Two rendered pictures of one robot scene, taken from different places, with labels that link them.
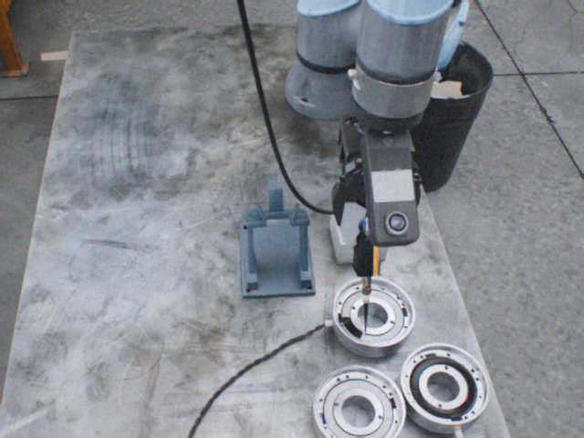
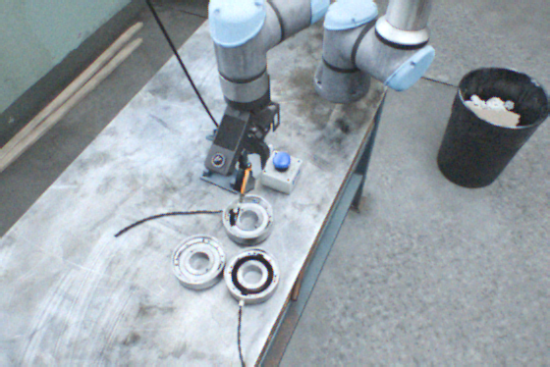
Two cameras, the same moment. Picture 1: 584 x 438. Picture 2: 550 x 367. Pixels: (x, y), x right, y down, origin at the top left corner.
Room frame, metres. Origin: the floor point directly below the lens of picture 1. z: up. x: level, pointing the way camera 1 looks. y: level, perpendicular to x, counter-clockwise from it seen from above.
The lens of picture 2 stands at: (0.09, -0.44, 1.61)
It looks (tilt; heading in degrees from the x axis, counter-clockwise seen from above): 54 degrees down; 37
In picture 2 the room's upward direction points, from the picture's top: 2 degrees counter-clockwise
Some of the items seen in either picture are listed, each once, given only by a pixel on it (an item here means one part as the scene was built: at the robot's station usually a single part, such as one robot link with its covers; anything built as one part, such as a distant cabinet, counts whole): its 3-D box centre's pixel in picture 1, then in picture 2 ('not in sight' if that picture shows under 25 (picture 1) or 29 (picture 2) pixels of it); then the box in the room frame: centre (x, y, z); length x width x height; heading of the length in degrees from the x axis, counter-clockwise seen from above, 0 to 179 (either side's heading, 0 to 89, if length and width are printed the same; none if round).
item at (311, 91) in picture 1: (328, 71); (343, 69); (0.93, -0.05, 0.85); 0.15 x 0.15 x 0.10
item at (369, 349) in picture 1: (371, 318); (248, 220); (0.44, -0.11, 0.82); 0.10 x 0.10 x 0.04
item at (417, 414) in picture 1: (442, 390); (252, 276); (0.34, -0.19, 0.82); 0.10 x 0.10 x 0.04
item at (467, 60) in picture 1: (423, 118); (483, 132); (1.60, -0.42, 0.21); 0.34 x 0.34 x 0.43
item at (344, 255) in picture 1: (358, 230); (283, 170); (0.58, -0.10, 0.82); 0.08 x 0.07 x 0.05; 9
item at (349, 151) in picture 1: (379, 139); (249, 112); (0.50, -0.09, 1.07); 0.09 x 0.08 x 0.12; 7
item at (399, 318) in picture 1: (371, 318); (248, 220); (0.44, -0.11, 0.82); 0.08 x 0.08 x 0.02
